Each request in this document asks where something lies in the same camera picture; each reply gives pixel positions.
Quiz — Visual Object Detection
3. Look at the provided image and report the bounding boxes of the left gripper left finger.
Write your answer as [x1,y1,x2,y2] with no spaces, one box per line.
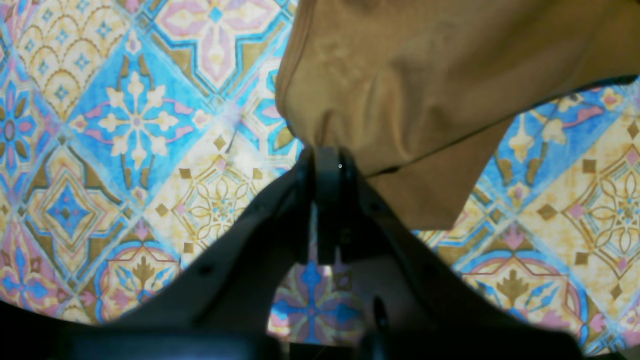
[1,149,316,360]

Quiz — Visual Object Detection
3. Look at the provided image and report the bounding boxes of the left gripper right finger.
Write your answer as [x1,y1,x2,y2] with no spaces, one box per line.
[315,147,583,360]

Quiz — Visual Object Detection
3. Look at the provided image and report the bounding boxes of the brown t-shirt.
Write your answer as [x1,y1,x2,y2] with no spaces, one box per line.
[275,0,640,230]

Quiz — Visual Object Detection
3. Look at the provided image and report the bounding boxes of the patterned tile tablecloth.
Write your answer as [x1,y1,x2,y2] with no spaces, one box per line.
[1,0,639,356]

